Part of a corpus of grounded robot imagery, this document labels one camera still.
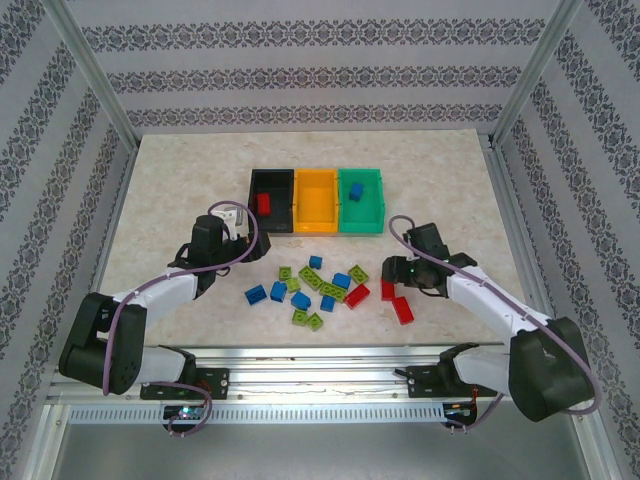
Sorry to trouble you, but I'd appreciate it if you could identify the aluminium side rail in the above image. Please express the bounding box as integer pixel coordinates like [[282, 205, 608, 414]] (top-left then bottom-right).
[[487, 142, 594, 374], [69, 147, 140, 364]]

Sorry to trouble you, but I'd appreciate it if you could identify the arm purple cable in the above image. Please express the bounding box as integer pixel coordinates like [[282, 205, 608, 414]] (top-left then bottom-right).
[[388, 214, 601, 434], [102, 199, 260, 439]]

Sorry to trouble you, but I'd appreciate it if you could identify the black plastic bin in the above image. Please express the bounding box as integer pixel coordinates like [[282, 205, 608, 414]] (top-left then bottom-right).
[[248, 168, 296, 235]]

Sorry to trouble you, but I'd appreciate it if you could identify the grey metal bottom panel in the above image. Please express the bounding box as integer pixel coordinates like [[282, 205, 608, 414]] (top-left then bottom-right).
[[49, 422, 609, 480]]

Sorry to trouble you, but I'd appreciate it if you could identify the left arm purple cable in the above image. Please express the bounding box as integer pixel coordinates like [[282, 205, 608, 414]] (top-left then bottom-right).
[[102, 199, 260, 439]]

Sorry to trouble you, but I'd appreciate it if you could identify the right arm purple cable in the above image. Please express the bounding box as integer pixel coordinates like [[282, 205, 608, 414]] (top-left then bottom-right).
[[388, 214, 601, 434]]

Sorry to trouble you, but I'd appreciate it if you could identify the green plastic bin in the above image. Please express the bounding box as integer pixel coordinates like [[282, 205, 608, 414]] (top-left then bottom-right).
[[337, 167, 389, 235]]

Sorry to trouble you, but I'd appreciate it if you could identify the yellow plastic bin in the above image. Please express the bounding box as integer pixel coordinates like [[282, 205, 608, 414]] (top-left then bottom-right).
[[292, 168, 341, 235]]

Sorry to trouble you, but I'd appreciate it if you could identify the controller board with green light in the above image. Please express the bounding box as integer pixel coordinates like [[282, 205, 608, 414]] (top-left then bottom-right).
[[163, 404, 207, 421]]

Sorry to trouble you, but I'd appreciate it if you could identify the slotted grey cable duct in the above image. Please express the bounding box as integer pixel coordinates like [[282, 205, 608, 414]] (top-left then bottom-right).
[[67, 403, 446, 425]]

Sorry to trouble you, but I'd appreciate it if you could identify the aluminium frame post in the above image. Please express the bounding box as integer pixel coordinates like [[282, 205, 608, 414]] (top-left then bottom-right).
[[42, 0, 140, 151], [489, 0, 586, 149]]

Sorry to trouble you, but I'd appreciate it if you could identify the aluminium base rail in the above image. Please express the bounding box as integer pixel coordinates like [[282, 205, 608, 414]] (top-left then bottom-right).
[[47, 343, 594, 401]]

